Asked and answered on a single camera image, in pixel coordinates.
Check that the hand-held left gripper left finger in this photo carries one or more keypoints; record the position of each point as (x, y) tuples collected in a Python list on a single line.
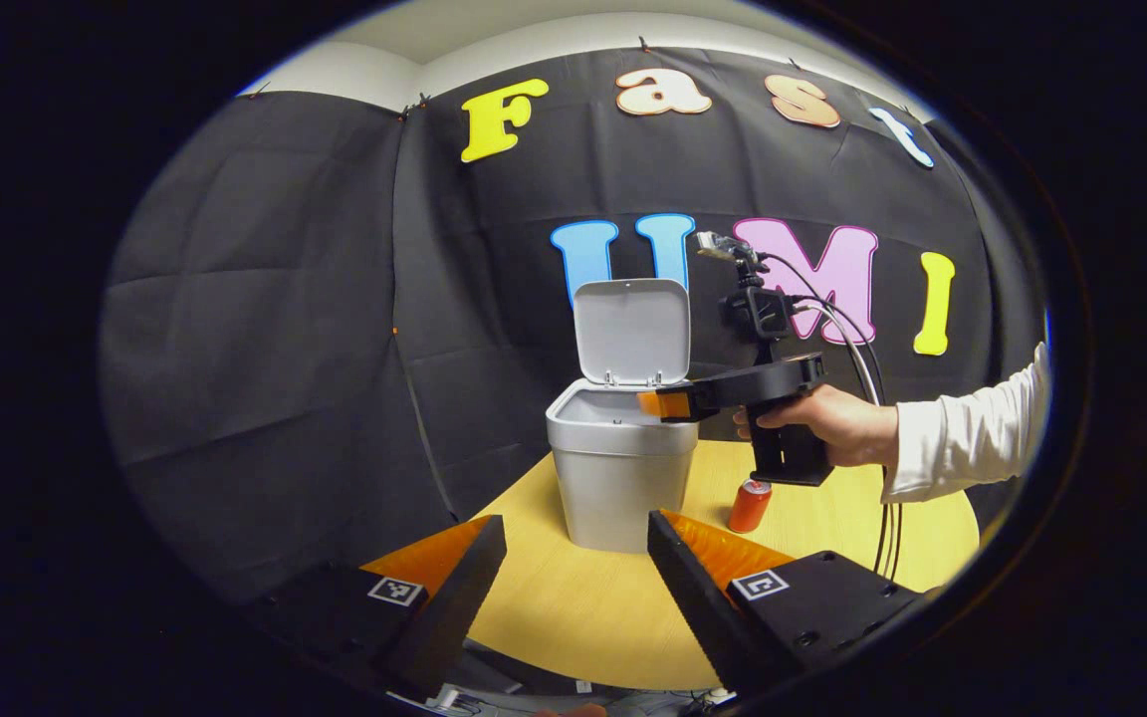
[(454, 607)]

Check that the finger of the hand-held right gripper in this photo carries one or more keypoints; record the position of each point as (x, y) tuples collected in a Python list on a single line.
[(665, 403)]

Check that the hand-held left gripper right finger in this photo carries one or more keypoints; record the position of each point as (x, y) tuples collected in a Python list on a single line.
[(698, 607)]

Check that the white desktop garbage bin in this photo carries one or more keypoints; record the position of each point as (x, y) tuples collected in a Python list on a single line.
[(618, 478)]

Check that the red pop can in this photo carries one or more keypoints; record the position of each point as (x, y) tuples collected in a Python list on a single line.
[(750, 508)]

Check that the wooden desktop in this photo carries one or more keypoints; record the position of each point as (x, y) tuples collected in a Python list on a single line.
[(583, 607)]

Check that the black backdrop cloth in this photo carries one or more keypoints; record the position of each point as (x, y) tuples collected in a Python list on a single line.
[(285, 299)]

